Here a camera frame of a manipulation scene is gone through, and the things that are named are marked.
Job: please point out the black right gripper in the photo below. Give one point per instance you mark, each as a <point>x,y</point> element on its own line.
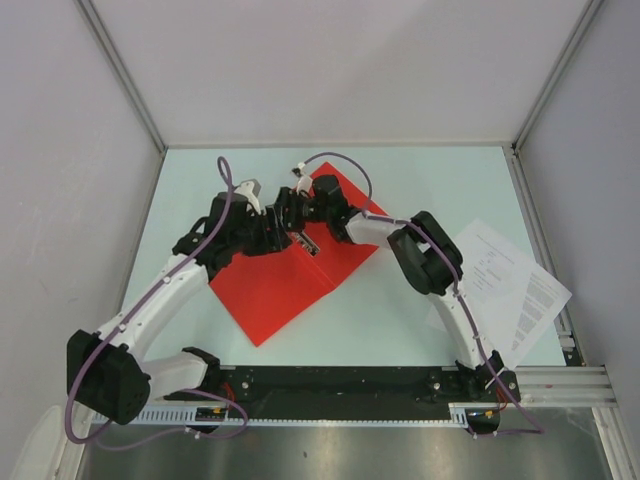
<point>288,199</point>

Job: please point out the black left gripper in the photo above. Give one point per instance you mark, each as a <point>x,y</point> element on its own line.
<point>272,240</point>

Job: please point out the red file folder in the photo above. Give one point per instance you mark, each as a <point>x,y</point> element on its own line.
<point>263,294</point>

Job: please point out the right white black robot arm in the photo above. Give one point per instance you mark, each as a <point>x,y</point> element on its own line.
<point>428,258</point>

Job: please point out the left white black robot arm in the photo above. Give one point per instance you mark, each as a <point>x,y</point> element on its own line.
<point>106,370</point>

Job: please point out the metal folder clip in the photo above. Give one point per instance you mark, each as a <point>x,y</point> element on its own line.
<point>306,243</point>

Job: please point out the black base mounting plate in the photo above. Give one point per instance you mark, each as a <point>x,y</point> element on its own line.
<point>455,383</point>

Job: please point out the text printed paper sheet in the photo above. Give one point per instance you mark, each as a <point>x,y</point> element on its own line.
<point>539,300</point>

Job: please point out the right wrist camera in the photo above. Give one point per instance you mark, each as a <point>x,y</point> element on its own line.
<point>301,177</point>

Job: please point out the white slotted cable duct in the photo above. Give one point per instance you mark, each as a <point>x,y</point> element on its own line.
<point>193,416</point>

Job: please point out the aluminium frame rail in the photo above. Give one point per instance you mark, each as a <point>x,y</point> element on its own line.
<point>560,385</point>

